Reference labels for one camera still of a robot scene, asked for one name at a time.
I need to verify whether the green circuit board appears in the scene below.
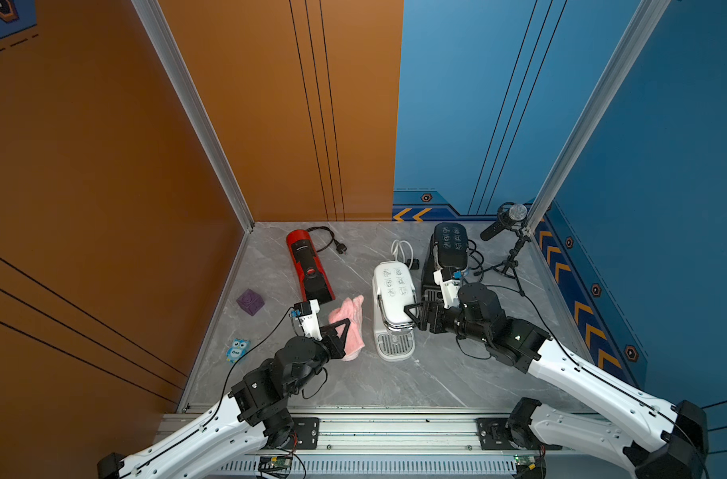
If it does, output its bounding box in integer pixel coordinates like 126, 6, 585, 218
512, 455, 547, 479
257, 455, 294, 479

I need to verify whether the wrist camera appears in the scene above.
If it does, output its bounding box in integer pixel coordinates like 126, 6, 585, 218
433, 267, 462, 309
290, 299, 322, 340

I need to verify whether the blue owl toy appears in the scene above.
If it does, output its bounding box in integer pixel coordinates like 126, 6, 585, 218
226, 338, 251, 363

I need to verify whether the pink cloth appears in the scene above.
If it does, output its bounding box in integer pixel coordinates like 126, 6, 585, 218
329, 295, 365, 361

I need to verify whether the black microphone on tripod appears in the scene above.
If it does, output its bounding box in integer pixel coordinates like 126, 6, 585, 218
478, 202, 529, 297

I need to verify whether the green circuit board right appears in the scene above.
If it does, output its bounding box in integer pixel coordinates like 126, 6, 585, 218
512, 455, 547, 479

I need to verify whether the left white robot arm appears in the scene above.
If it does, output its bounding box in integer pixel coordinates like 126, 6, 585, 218
97, 319, 351, 478

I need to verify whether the purple block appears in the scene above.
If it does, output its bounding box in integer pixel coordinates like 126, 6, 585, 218
237, 289, 265, 317

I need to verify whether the black power cable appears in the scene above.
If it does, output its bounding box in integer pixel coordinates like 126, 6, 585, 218
463, 238, 491, 287

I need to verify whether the black power plug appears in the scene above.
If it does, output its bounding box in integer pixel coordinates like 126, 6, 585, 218
333, 239, 348, 255

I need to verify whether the black coffee machine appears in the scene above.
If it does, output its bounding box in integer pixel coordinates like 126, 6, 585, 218
421, 223, 469, 308

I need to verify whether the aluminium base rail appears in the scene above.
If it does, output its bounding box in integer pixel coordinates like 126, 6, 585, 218
138, 406, 664, 479

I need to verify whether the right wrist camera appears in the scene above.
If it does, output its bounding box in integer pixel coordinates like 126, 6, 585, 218
433, 267, 462, 309

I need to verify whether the white power cable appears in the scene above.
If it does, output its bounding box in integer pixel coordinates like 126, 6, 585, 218
389, 238, 415, 267

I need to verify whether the red coffee machine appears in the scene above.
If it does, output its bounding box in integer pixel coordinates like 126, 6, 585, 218
286, 230, 336, 305

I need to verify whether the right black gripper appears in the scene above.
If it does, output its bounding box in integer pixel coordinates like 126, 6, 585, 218
401, 300, 490, 345

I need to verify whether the white coffee machine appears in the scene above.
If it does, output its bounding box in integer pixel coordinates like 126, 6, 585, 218
373, 261, 417, 362

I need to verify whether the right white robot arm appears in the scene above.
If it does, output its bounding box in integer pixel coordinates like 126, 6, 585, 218
398, 283, 710, 478

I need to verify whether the green circuit board left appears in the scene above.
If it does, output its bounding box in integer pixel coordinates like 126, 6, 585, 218
257, 455, 294, 479

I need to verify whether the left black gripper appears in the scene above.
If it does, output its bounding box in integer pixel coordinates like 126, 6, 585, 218
288, 318, 350, 398

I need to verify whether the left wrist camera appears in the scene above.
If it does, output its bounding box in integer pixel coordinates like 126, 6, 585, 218
290, 299, 322, 340

